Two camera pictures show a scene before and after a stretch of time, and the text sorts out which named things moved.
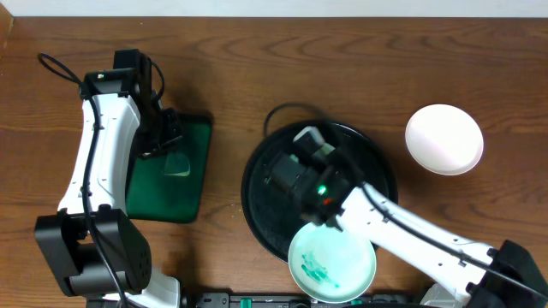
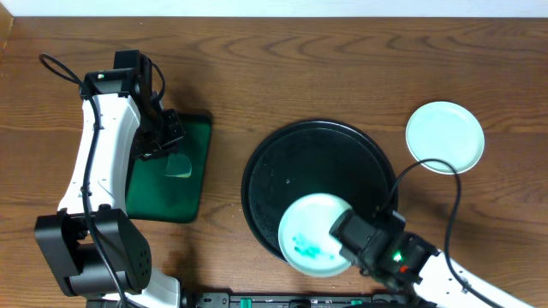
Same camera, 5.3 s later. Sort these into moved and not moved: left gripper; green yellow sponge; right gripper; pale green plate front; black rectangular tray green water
Moved: pale green plate front; right gripper
Not moved: green yellow sponge; black rectangular tray green water; left gripper
